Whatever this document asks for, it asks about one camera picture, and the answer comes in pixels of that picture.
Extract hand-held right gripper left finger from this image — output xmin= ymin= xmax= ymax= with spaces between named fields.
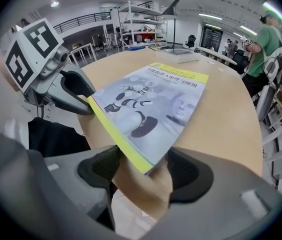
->
xmin=18 ymin=145 xmax=132 ymax=240

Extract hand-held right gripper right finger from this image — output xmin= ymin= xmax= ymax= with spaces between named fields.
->
xmin=135 ymin=147 xmax=282 ymax=240

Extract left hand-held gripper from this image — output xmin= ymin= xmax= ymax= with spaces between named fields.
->
xmin=5 ymin=18 xmax=96 ymax=116

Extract yellow magazine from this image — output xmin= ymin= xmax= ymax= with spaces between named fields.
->
xmin=87 ymin=61 xmax=210 ymax=176

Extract dark thick book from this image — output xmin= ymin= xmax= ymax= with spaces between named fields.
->
xmin=154 ymin=49 xmax=201 ymax=64

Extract white long table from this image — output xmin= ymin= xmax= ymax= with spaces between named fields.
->
xmin=68 ymin=43 xmax=98 ymax=66

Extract person's black trousers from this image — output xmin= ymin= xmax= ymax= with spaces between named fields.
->
xmin=27 ymin=117 xmax=92 ymax=158

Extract black railing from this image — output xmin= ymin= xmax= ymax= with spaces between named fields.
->
xmin=52 ymin=11 xmax=112 ymax=35

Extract white shelf rack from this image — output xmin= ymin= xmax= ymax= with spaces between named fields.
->
xmin=117 ymin=0 xmax=169 ymax=52

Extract wooden table white legs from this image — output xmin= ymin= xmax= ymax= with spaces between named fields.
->
xmin=77 ymin=44 xmax=264 ymax=222

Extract grey chair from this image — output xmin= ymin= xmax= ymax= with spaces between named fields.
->
xmin=255 ymin=85 xmax=278 ymax=123

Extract black desk lamp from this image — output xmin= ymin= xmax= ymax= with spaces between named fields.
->
xmin=160 ymin=0 xmax=191 ymax=55

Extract black office chair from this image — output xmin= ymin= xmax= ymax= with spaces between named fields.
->
xmin=231 ymin=49 xmax=251 ymax=75
xmin=185 ymin=34 xmax=197 ymax=49

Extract white backpack dark window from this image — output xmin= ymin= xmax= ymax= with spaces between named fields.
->
xmin=263 ymin=47 xmax=282 ymax=86

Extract oval wooden table black legs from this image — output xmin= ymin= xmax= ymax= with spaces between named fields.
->
xmin=195 ymin=46 xmax=239 ymax=66

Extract black glass door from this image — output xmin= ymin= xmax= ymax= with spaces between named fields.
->
xmin=202 ymin=25 xmax=224 ymax=49

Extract long ceiling light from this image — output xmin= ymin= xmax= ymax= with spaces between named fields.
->
xmin=239 ymin=24 xmax=258 ymax=37
xmin=198 ymin=13 xmax=223 ymax=21

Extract black lamp cable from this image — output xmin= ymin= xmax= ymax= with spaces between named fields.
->
xmin=148 ymin=45 xmax=172 ymax=52

